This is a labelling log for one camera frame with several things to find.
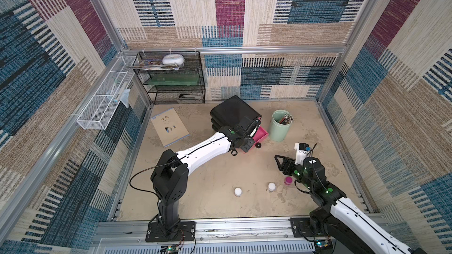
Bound green folder on shelf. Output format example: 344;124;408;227
144;74;200;86

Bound white round device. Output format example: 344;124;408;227
162;54;185;67

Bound white paint can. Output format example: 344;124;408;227
268;182;276;192
234;188;242;197

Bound pens in cup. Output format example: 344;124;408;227
278;114;293;125

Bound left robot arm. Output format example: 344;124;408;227
150;117;261;239

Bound white wire wall basket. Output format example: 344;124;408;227
77;55;135;130

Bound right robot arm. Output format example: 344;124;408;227
274;155;425;254

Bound magazine on shelf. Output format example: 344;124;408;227
128;60;180;71

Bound black wire mesh shelf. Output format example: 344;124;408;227
129;51;206;105

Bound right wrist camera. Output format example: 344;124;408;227
294;143;311;165

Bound black drawer cabinet shell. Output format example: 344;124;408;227
210;95;262;137

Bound mint green pen cup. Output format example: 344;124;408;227
268;109;292;142

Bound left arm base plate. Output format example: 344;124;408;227
145;221;196;243

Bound magenta paint can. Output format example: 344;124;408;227
284;176;293;186

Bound beige book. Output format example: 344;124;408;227
151;108;190;147

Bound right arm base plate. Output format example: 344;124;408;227
289;217;341;238

